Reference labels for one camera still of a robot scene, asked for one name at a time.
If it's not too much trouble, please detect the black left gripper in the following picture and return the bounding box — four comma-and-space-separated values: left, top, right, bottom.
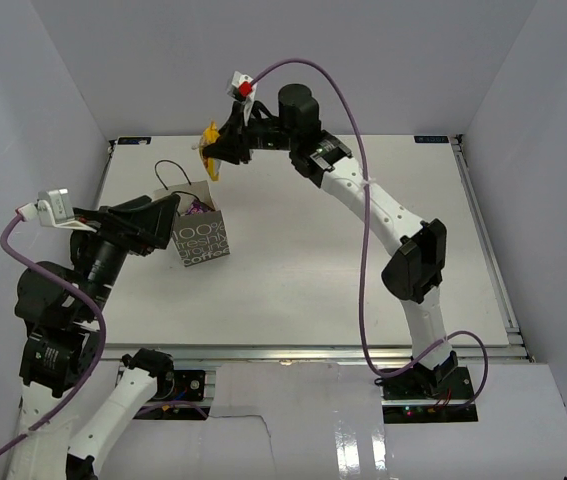
72, 190, 181, 317

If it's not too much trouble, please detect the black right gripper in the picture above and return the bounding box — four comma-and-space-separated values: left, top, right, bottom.
203, 102, 298, 166

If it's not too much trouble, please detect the yellow purple snack packet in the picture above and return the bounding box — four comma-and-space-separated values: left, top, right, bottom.
192, 121, 221, 182

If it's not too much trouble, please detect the purple M&M snack packet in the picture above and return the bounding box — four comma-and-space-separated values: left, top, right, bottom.
185, 200, 208, 215

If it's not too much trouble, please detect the grey white paper coffee bag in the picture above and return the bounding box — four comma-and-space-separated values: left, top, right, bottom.
154, 159, 230, 267

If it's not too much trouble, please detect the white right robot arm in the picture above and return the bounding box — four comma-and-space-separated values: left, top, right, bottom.
202, 80, 458, 399

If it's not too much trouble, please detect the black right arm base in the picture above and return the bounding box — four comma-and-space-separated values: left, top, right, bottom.
374, 367, 478, 425

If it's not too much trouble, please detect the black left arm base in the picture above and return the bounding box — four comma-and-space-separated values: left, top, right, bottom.
147, 369, 206, 403

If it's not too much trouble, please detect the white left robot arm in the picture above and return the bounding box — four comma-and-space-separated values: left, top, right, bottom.
0, 189, 180, 479

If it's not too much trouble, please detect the blue corner label right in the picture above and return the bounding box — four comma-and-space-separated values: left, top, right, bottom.
414, 135, 449, 144

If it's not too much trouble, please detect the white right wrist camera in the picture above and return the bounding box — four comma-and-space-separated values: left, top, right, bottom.
227, 71, 261, 128

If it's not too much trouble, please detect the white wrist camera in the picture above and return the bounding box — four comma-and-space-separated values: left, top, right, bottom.
227, 71, 261, 128
15, 188, 96, 233

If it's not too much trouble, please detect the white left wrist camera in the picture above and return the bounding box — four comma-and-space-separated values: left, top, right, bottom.
15, 188, 96, 233

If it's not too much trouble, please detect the aluminium front rail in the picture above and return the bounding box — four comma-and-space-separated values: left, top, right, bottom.
102, 345, 528, 365

